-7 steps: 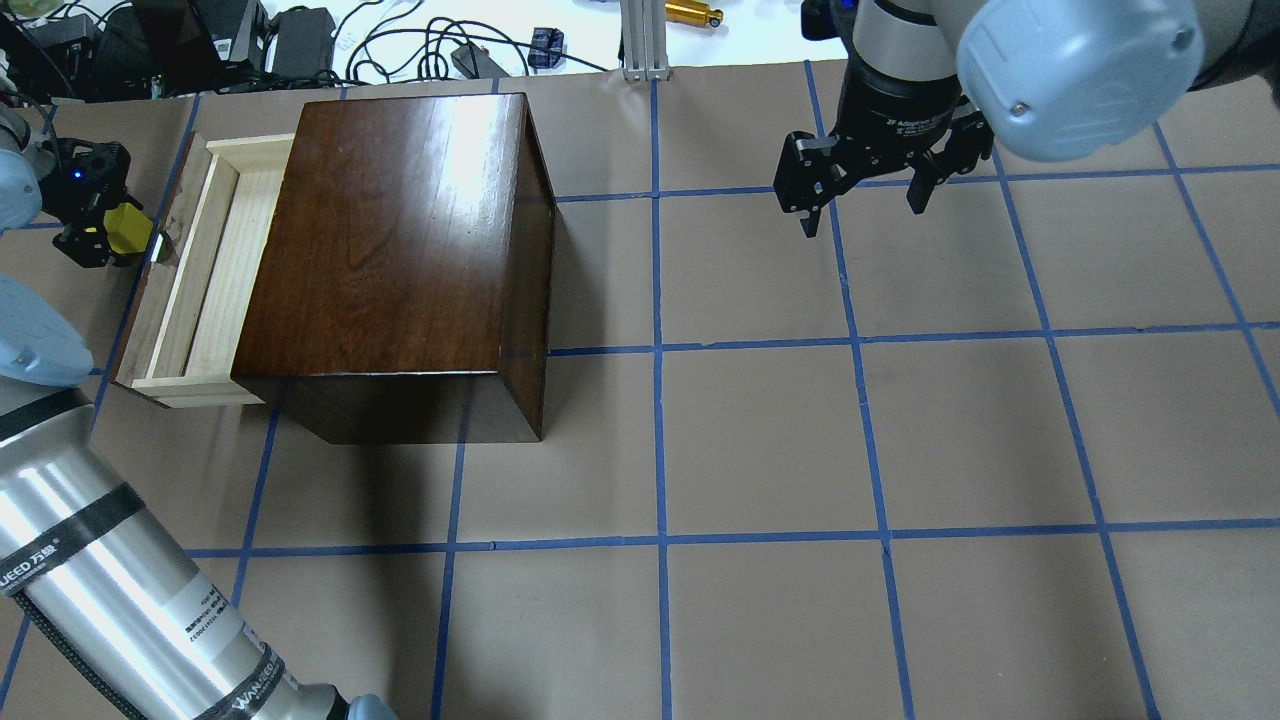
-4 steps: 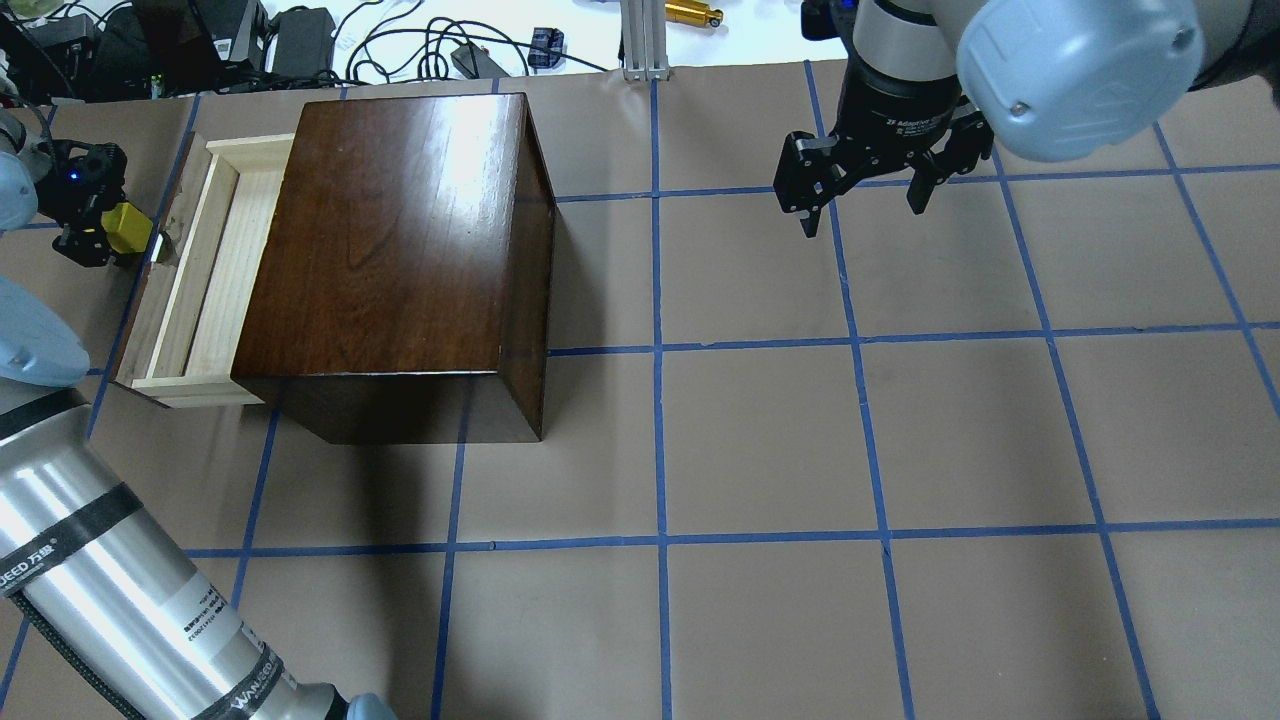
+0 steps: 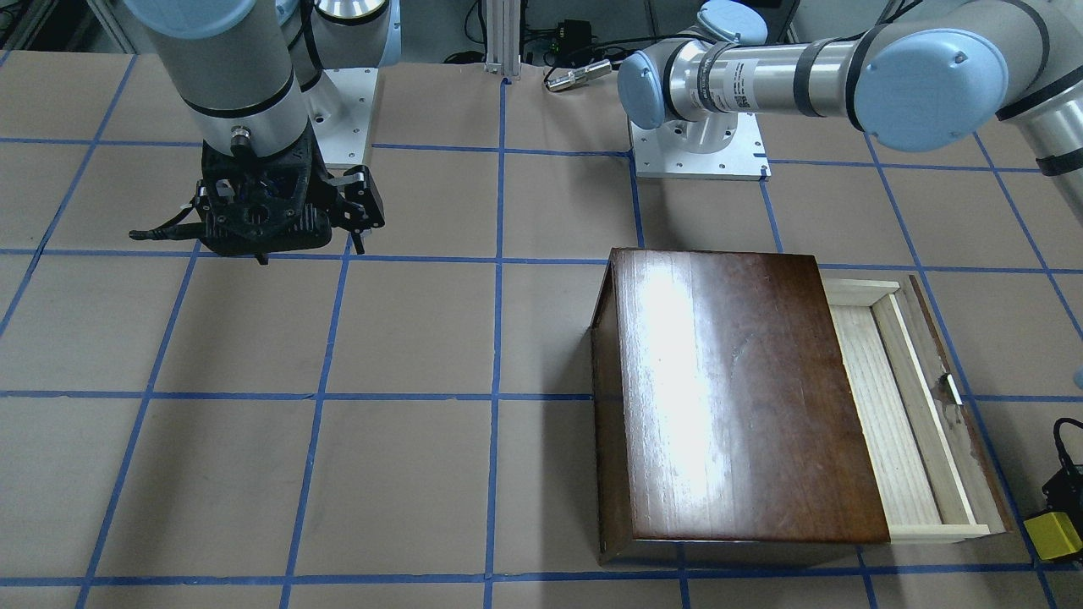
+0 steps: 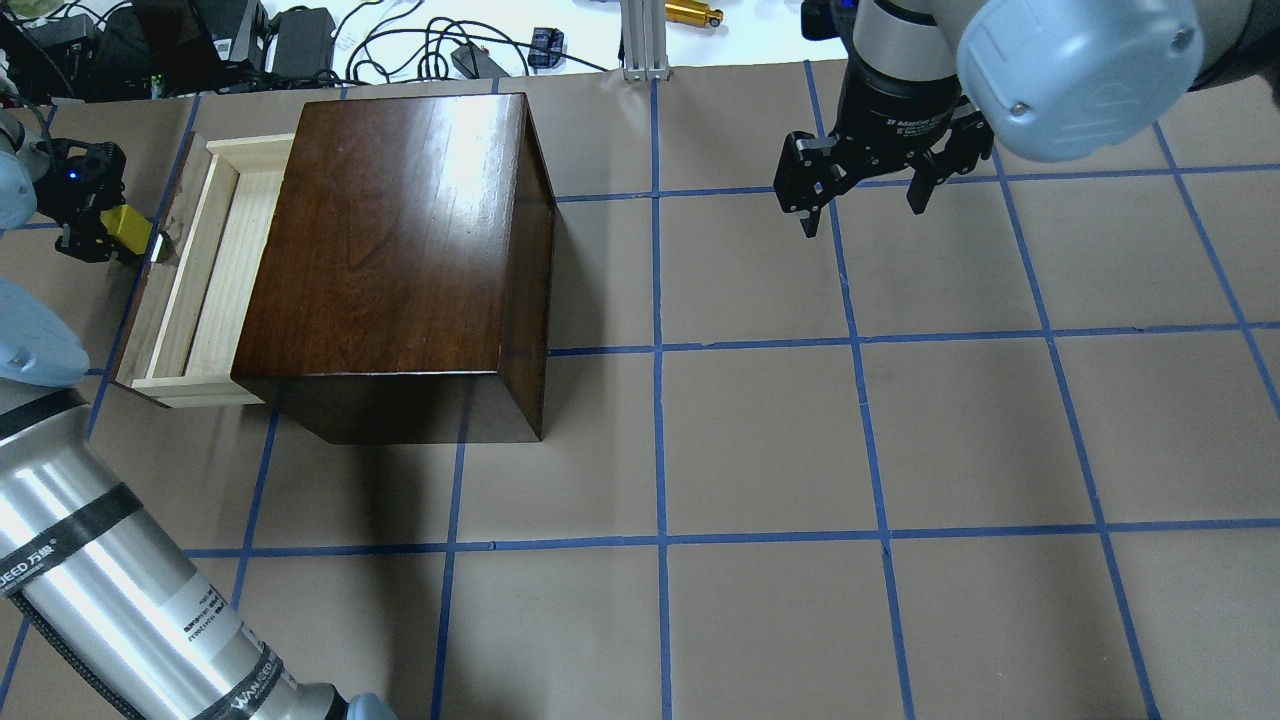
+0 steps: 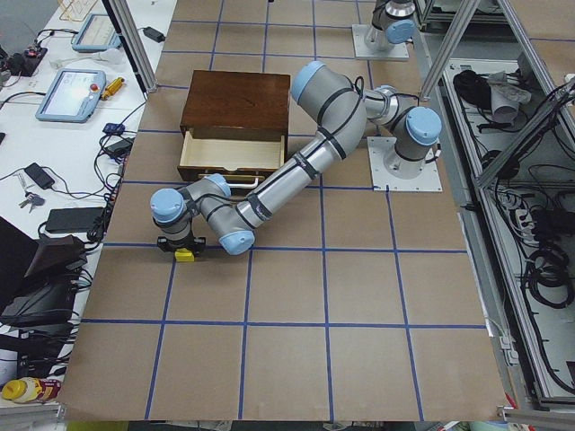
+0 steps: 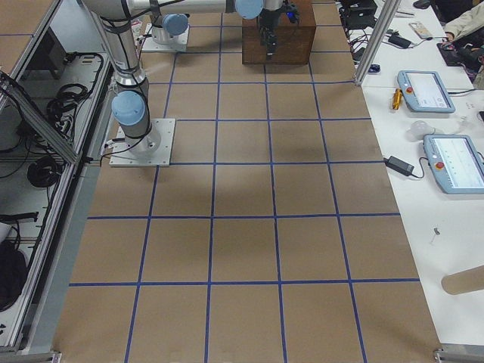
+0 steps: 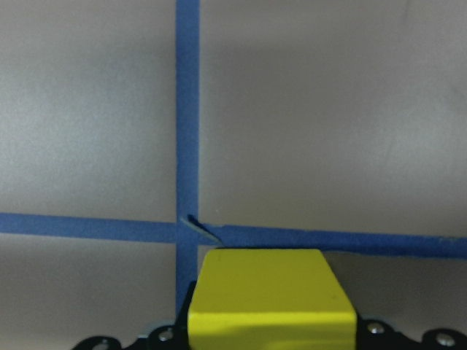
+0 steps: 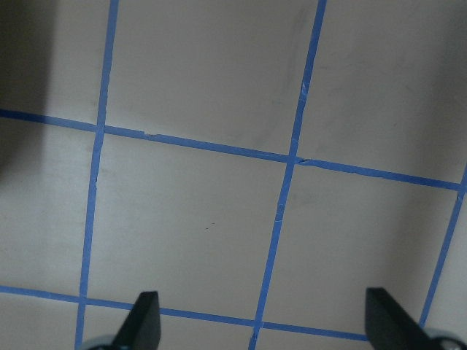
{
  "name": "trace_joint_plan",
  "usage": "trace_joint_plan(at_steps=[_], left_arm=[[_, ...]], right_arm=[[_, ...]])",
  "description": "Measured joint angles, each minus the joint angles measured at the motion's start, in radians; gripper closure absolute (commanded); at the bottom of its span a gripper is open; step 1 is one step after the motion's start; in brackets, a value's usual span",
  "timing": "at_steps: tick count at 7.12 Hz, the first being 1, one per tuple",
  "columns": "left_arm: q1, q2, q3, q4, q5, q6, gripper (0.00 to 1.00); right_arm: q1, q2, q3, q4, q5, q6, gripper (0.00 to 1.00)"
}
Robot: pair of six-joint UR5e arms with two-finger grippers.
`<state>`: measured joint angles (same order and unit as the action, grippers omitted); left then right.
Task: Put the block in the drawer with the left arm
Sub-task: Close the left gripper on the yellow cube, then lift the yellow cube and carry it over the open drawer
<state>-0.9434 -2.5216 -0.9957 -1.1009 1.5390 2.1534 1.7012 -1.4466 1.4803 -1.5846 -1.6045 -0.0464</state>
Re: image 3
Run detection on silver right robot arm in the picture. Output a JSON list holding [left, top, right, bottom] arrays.
[[127, 1, 401, 265]]

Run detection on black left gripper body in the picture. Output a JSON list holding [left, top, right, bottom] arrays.
[[1042, 419, 1082, 518]]

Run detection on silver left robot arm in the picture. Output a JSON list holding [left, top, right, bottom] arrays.
[[619, 1, 1080, 515]]

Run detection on silver metal cylinder tool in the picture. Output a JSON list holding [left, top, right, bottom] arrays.
[[544, 59, 613, 93]]

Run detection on light wood drawer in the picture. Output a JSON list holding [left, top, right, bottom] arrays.
[[823, 275, 1013, 544]]

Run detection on yellow cube block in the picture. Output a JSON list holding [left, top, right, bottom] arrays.
[[1025, 510, 1082, 562]]

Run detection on aluminium frame post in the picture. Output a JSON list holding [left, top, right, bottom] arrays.
[[481, 0, 523, 82]]

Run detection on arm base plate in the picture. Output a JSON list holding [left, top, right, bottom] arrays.
[[628, 112, 772, 181], [305, 67, 380, 170]]

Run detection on dark wooden drawer cabinet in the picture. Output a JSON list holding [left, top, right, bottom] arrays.
[[591, 248, 890, 567]]

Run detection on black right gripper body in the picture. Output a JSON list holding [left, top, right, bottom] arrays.
[[324, 166, 387, 238]]

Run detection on white drawer handle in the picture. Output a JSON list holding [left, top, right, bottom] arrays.
[[937, 371, 965, 409]]

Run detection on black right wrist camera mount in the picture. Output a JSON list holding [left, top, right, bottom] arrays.
[[129, 134, 336, 265]]

